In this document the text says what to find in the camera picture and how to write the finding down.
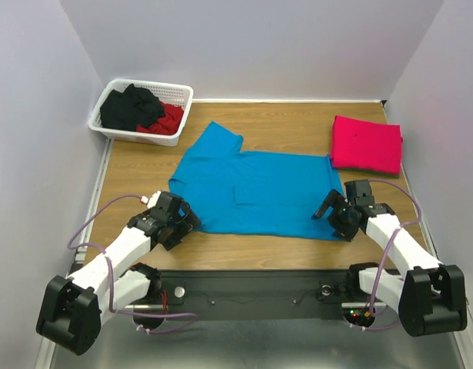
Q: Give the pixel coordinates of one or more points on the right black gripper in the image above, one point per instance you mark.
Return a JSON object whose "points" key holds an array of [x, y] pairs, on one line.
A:
{"points": [[334, 214]]}

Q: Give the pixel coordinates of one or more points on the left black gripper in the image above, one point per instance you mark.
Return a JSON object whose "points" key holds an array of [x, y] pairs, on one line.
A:
{"points": [[189, 222]]}

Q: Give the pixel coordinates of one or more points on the blue t shirt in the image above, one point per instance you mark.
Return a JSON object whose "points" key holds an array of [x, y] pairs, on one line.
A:
{"points": [[234, 191]]}

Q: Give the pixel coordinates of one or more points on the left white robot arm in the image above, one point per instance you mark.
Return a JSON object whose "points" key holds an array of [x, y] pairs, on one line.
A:
{"points": [[74, 308]]}

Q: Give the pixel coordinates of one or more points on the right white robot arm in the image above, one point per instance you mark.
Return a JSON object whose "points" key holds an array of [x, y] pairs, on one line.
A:
{"points": [[427, 295]]}

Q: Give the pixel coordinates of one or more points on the folded pink t shirt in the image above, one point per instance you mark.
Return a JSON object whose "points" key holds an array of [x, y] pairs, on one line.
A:
{"points": [[366, 146]]}

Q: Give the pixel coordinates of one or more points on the dark red t shirt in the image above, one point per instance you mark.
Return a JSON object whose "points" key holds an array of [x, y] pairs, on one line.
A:
{"points": [[167, 125]]}

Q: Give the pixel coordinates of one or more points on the white plastic laundry basket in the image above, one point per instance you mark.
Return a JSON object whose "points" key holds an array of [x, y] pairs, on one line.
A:
{"points": [[173, 94]]}

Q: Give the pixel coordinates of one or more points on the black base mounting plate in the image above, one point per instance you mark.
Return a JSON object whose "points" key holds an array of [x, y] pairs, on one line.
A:
{"points": [[255, 295]]}

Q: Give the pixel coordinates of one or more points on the black t shirt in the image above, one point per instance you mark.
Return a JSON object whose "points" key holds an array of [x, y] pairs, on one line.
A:
{"points": [[133, 107]]}

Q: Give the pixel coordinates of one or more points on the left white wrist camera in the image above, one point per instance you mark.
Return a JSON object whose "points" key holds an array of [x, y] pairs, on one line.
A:
{"points": [[151, 201]]}

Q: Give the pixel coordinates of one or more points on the aluminium extrusion frame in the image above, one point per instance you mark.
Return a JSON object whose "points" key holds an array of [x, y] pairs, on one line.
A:
{"points": [[47, 348]]}

